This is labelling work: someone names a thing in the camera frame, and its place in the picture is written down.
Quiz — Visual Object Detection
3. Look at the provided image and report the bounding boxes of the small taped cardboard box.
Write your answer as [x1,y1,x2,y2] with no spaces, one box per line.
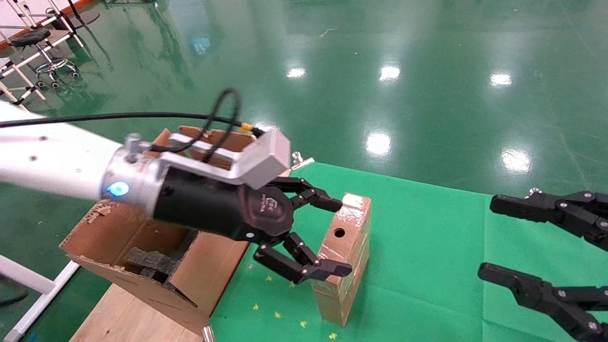
[311,192,372,327]

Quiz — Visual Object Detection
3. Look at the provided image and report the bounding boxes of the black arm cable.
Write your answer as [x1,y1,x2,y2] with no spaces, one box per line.
[0,88,266,164]

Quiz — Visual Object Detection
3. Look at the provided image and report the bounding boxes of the black foam block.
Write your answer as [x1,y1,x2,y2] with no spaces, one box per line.
[124,246,180,284]

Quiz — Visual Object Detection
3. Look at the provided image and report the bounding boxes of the black round stand base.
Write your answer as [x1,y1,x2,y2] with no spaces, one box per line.
[57,0,101,30]

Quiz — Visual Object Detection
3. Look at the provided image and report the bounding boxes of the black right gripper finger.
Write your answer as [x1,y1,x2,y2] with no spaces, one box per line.
[489,189,608,251]
[477,262,608,342]

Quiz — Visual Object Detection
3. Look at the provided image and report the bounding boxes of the green table cloth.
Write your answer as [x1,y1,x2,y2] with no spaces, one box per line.
[209,161,608,342]

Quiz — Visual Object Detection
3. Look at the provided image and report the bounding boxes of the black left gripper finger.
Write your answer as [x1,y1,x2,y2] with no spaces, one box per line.
[253,232,353,285]
[270,177,343,213]

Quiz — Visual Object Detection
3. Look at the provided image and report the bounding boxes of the white pipe rack frame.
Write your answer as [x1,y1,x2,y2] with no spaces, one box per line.
[0,0,86,107]

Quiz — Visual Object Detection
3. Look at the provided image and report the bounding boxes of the large open cardboard carton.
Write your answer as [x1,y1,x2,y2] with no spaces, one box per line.
[59,125,285,335]

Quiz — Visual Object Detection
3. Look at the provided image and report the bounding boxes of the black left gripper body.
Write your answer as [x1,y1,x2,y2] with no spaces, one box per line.
[153,167,295,244]

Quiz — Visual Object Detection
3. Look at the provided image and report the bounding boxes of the black round swivel stool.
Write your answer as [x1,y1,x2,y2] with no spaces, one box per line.
[9,28,80,90]

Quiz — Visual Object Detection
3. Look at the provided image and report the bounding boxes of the white metal table frame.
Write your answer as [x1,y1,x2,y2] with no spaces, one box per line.
[0,254,81,342]

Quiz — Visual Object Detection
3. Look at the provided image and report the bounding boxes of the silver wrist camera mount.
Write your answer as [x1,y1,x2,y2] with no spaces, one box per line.
[157,127,291,190]

